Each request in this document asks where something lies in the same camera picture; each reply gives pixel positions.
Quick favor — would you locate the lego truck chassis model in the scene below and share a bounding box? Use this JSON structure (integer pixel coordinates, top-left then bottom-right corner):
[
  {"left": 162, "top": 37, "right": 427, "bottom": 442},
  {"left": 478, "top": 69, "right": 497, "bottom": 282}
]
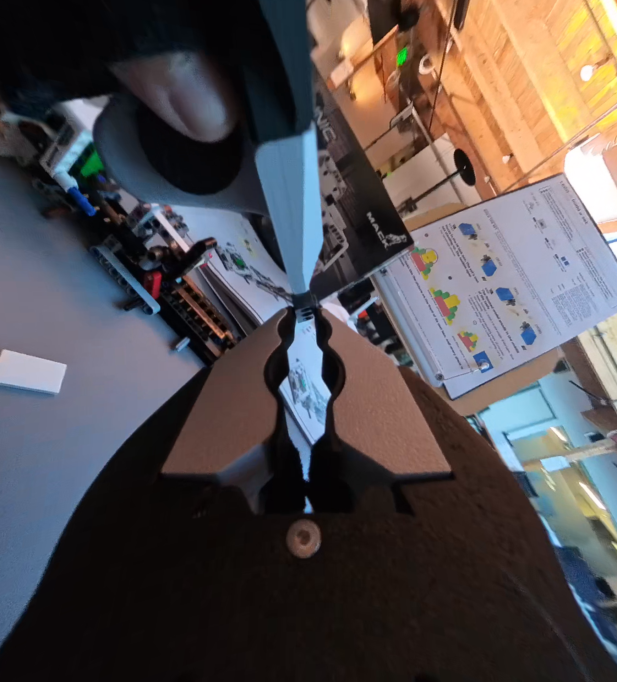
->
[{"left": 0, "top": 104, "right": 241, "bottom": 366}]

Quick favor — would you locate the lego instruction booklet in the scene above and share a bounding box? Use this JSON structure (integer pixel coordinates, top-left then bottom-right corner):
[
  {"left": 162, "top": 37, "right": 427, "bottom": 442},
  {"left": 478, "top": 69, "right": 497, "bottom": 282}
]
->
[{"left": 170, "top": 205, "right": 336, "bottom": 444}]

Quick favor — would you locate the white rectangular block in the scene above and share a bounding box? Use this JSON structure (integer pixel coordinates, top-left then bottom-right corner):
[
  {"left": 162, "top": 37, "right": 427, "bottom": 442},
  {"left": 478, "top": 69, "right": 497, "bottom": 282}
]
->
[{"left": 0, "top": 349, "right": 68, "bottom": 395}]

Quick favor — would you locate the black lego set box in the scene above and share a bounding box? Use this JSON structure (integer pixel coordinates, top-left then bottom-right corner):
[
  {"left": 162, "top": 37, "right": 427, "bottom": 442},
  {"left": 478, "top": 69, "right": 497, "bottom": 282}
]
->
[{"left": 311, "top": 88, "right": 415, "bottom": 291}]

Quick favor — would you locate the laminated instruction sheet board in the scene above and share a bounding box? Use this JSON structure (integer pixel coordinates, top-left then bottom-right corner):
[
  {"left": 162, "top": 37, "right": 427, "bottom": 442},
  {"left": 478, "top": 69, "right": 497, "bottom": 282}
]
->
[{"left": 372, "top": 172, "right": 617, "bottom": 401}]

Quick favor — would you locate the person's left hand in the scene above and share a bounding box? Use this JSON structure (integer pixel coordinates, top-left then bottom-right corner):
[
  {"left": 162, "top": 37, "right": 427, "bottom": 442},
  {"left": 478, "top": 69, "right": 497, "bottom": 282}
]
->
[{"left": 107, "top": 49, "right": 241, "bottom": 144}]

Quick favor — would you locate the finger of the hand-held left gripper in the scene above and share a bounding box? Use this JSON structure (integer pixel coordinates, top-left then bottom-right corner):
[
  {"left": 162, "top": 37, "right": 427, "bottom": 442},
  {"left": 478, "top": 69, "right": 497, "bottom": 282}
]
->
[{"left": 255, "top": 0, "right": 323, "bottom": 294}]

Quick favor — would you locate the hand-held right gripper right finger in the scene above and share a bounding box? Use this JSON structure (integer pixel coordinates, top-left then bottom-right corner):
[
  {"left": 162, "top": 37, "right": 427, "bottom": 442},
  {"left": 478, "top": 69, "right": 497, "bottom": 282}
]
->
[{"left": 315, "top": 308, "right": 453, "bottom": 483}]

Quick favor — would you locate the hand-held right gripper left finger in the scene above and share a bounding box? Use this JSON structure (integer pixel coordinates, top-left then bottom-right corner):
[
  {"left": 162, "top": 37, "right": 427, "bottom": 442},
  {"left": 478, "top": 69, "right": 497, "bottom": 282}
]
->
[{"left": 160, "top": 306, "right": 296, "bottom": 513}]

